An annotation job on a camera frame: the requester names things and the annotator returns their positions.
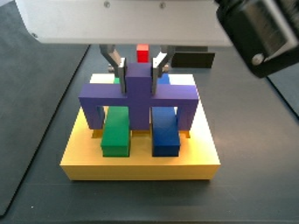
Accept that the black angled bracket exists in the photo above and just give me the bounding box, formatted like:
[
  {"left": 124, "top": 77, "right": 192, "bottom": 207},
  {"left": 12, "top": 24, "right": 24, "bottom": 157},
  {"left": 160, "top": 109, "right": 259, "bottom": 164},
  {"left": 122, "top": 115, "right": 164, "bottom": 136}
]
[{"left": 170, "top": 45, "right": 215, "bottom": 68}]

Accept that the green bar block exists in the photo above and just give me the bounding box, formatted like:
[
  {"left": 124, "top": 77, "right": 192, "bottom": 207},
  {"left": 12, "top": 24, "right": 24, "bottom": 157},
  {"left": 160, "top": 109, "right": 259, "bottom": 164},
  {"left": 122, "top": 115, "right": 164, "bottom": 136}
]
[{"left": 100, "top": 106, "right": 129, "bottom": 158}]

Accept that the blue bar block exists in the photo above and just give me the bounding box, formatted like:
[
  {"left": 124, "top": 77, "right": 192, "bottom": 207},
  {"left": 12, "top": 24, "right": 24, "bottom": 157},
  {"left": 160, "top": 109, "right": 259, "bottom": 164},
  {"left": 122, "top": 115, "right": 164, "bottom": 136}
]
[{"left": 150, "top": 106, "right": 181, "bottom": 157}]

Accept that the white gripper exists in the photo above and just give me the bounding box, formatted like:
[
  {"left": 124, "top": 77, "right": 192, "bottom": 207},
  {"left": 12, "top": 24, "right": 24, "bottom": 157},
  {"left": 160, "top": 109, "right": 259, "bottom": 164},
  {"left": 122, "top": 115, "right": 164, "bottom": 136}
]
[{"left": 14, "top": 0, "right": 231, "bottom": 94}]

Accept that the yellow slotted board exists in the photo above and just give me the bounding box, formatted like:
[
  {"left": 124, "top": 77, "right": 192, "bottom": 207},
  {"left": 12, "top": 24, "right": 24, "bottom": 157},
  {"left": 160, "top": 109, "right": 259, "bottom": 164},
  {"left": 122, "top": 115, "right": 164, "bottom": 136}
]
[{"left": 60, "top": 74, "right": 220, "bottom": 180}]

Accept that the red stepped block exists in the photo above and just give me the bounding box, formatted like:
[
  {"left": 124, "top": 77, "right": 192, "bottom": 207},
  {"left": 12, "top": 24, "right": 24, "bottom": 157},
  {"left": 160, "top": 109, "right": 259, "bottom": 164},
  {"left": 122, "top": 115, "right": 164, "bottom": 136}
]
[{"left": 136, "top": 44, "right": 149, "bottom": 63}]

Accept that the purple three-legged block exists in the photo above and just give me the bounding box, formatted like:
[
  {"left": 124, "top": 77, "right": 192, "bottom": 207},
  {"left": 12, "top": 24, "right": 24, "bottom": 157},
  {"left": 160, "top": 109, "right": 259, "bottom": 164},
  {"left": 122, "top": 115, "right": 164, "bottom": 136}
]
[{"left": 78, "top": 63, "right": 199, "bottom": 130}]

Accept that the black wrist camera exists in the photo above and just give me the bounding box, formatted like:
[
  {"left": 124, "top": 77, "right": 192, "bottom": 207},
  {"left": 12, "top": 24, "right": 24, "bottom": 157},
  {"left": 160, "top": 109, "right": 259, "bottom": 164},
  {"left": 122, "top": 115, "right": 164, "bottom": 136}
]
[{"left": 215, "top": 0, "right": 299, "bottom": 78}]

